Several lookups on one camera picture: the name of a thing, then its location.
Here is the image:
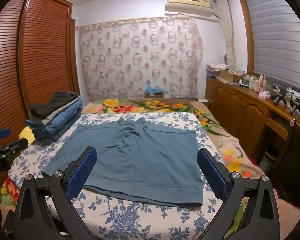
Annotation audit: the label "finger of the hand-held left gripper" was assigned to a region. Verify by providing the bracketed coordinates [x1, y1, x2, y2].
[0, 138, 29, 159]
[0, 128, 12, 143]

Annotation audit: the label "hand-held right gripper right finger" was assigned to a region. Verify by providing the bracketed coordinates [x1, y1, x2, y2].
[197, 148, 280, 240]

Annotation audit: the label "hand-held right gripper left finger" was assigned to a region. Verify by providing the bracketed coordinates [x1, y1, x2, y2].
[14, 146, 100, 240]

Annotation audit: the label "teal pants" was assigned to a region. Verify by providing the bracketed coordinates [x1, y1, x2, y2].
[41, 118, 204, 208]

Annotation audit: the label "black folded pants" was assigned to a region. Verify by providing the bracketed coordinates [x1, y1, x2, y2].
[30, 92, 77, 119]

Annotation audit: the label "grey folded pants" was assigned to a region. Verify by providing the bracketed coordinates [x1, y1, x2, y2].
[44, 97, 81, 126]

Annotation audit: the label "dark blue folded jeans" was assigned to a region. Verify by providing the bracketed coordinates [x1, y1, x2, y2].
[25, 119, 78, 142]

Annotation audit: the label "light blue folded jeans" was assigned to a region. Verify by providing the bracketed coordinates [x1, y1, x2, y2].
[46, 100, 83, 133]

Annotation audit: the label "dark trash bin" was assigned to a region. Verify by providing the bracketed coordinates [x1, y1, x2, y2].
[265, 146, 281, 169]

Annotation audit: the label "blue floral bed sheet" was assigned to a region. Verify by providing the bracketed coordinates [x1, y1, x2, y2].
[9, 112, 230, 240]

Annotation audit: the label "wooden cabinet desk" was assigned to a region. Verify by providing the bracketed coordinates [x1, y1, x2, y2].
[205, 76, 300, 170]

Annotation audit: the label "colourful floral blanket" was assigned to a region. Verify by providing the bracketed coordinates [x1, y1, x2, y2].
[0, 97, 253, 233]

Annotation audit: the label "wooden louvered wardrobe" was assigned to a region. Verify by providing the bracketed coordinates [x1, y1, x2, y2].
[0, 0, 81, 155]

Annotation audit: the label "open cardboard box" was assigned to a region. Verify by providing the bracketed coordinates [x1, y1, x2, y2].
[220, 69, 243, 83]

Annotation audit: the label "black handheld device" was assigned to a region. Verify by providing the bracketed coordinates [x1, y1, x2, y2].
[273, 92, 287, 107]
[289, 99, 300, 117]

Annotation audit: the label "pink bottle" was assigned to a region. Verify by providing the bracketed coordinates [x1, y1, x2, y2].
[259, 74, 267, 92]

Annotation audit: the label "pile of floral papers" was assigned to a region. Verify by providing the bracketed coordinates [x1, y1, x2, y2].
[206, 63, 229, 79]

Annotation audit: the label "circle patterned sheer curtain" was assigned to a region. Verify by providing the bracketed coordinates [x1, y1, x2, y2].
[75, 16, 204, 103]

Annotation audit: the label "cream window curtain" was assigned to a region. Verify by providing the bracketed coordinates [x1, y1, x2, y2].
[215, 0, 238, 71]

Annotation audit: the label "wall air conditioner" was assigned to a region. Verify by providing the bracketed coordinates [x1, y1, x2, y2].
[164, 0, 214, 18]

